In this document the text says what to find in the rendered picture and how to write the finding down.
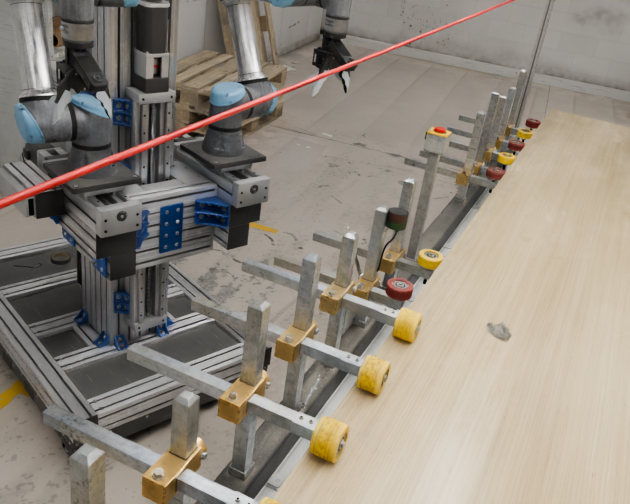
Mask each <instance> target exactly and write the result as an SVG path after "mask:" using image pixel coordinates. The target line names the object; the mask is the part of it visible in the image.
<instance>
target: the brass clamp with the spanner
mask: <svg viewBox="0 0 630 504"><path fill-rule="evenodd" d="M359 283H362V284H364V289H363V290H361V289H358V288H357V290H356V292H353V293H352V295H353V296H356V297H359V298H361V299H364V300H367V301H369V294H370V290H371V289H372V288H373V287H376V288H378V286H381V283H382V281H381V278H380V276H379V275H378V274H377V278H376V279H375V280H374V281H373V282H372V281H369V280H366V279H364V278H363V275H362V276H361V277H360V279H359V280H358V281H357V282H356V283H355V284H356V287H357V286H358V285H359Z"/></svg>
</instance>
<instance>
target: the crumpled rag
mask: <svg viewBox="0 0 630 504"><path fill-rule="evenodd" d="M486 327H487V329H488V332H490V333H493V334H494V335H495V336H496V337H497V338H499V339H501V340H502V341H503V340H504V339H507V340H508V341H509V339H510V338H511V337H512V335H511V333H510V332H509V327H508V326H506V325H505V324H504V322H503V321H502V322H501V323H498V324H496V325H494V324H493V323H492V322H489V323H487V326H486Z"/></svg>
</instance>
